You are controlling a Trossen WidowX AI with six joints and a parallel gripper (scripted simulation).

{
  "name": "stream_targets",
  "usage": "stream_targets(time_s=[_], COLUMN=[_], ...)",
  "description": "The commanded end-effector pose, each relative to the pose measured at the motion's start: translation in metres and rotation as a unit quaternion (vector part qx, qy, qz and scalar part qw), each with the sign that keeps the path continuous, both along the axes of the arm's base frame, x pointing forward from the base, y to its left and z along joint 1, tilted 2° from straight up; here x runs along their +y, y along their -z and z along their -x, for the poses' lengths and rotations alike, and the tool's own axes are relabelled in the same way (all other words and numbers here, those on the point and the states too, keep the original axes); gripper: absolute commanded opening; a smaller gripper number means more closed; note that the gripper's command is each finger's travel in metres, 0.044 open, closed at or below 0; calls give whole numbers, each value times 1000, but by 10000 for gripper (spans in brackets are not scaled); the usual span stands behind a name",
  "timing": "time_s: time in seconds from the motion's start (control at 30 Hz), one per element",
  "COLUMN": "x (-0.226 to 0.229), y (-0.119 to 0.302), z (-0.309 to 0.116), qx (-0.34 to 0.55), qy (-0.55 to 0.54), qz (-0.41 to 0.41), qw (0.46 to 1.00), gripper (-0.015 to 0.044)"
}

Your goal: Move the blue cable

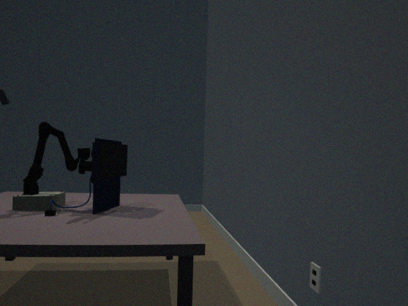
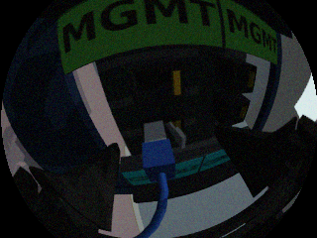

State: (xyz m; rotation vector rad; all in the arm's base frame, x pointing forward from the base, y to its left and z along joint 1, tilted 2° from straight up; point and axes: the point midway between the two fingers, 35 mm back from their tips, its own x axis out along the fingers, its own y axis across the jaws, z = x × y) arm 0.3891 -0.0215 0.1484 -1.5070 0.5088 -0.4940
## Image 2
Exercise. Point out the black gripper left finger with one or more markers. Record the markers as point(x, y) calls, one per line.
point(89, 188)

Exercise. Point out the blue network cable with plug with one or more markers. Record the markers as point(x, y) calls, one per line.
point(159, 165)

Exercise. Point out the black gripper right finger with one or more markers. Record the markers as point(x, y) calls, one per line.
point(254, 153)

